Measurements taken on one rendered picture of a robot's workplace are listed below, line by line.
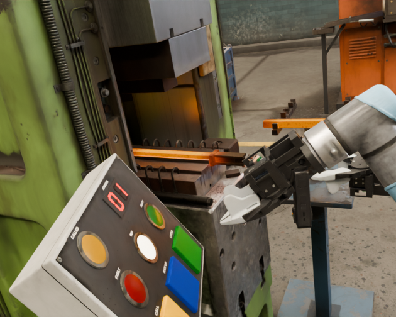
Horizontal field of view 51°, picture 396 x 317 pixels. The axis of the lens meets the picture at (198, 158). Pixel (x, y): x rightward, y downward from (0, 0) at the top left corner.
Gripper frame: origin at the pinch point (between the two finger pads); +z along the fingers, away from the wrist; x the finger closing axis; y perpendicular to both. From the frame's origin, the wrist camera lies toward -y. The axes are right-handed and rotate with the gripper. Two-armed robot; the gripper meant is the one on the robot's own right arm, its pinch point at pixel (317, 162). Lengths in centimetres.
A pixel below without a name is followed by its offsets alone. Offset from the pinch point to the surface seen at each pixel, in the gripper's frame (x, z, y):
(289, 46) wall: 727, 226, 95
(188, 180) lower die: -12.3, 32.7, 2.0
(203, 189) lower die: -8.5, 30.7, 6.5
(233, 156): -1.5, 23.2, -1.0
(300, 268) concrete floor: 76, 31, 100
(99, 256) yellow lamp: -66, 14, -16
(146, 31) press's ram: -17, 33, -39
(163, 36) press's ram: -14, 31, -37
